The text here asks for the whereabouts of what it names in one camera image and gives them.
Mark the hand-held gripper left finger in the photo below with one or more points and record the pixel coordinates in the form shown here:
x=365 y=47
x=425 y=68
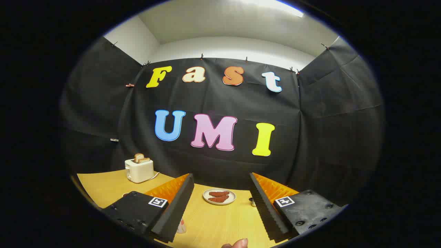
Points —
x=174 y=210

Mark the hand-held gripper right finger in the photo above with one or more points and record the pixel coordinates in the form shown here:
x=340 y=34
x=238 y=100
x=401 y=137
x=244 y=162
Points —
x=268 y=213

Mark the clear juice bottle white label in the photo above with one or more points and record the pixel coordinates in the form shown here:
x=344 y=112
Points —
x=182 y=227

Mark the white round plate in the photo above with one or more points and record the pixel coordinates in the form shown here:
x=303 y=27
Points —
x=206 y=198

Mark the wooden table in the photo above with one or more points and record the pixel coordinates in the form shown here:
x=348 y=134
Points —
x=215 y=220

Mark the red meat piece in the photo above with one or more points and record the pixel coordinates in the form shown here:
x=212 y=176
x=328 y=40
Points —
x=218 y=198
x=219 y=193

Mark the white toaster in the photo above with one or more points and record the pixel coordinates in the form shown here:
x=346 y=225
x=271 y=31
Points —
x=139 y=171

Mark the toast slice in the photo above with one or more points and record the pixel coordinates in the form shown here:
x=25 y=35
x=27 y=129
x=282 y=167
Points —
x=138 y=157
x=144 y=160

